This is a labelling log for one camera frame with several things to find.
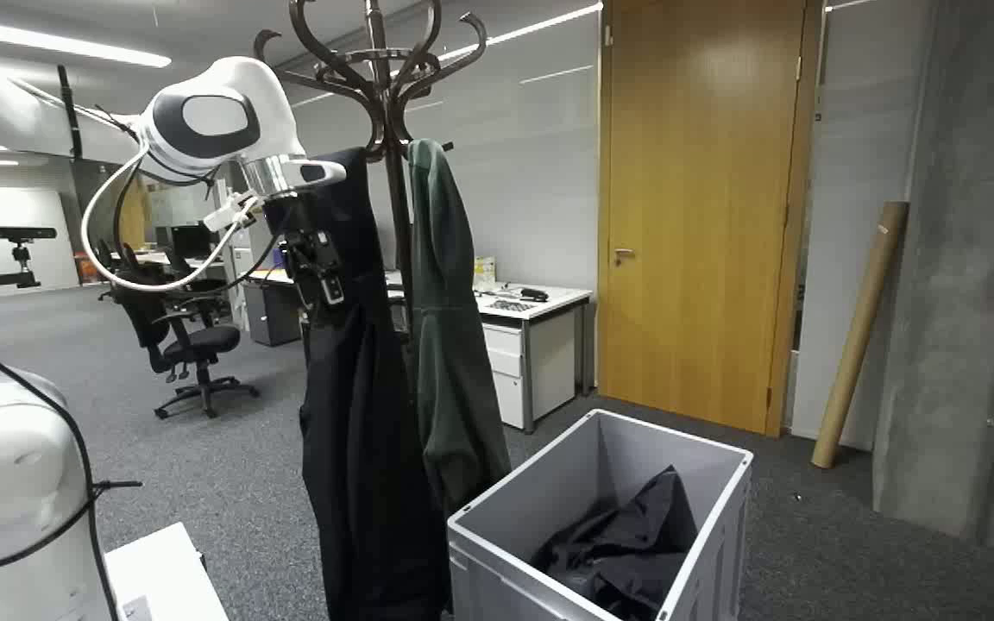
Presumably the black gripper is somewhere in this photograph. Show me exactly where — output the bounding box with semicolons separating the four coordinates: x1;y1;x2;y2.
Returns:
271;199;352;310

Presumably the black hoodie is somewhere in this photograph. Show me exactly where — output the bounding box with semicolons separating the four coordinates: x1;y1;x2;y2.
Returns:
275;149;456;621

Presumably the dark wooden coat stand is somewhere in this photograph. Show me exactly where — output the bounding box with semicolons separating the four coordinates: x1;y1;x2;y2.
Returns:
253;0;490;350

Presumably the grey plastic laundry box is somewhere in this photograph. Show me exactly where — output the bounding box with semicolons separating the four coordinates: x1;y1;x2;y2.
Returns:
445;407;756;621

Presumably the black office chair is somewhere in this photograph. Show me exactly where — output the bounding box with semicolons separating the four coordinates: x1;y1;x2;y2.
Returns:
100;245;261;420

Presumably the dark green jacket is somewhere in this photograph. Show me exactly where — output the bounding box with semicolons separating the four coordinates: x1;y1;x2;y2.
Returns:
399;138;515;517

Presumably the grey keyboard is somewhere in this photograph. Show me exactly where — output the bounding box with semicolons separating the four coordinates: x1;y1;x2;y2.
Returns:
476;292;540;318

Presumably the white desk with drawers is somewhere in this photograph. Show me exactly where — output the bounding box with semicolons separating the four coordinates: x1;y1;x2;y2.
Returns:
246;269;592;435

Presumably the long ceiling light strip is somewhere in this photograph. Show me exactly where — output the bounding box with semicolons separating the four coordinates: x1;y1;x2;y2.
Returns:
0;9;175;71

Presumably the light wooden door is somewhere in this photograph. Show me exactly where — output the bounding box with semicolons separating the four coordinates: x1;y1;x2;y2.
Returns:
592;0;823;443

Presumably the black garment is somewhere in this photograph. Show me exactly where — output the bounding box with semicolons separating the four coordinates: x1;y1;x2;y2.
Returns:
529;463;699;621

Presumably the brown cardboard tube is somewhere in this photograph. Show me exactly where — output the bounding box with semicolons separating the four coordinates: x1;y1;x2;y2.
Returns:
807;199;912;474

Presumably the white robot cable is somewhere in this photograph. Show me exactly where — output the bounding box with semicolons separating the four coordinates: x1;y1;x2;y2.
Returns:
78;149;283;297

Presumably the black camera stand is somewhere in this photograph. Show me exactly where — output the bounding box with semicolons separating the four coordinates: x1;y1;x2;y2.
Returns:
0;221;62;356

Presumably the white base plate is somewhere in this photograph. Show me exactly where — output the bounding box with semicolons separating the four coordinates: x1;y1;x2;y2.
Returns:
100;520;232;621

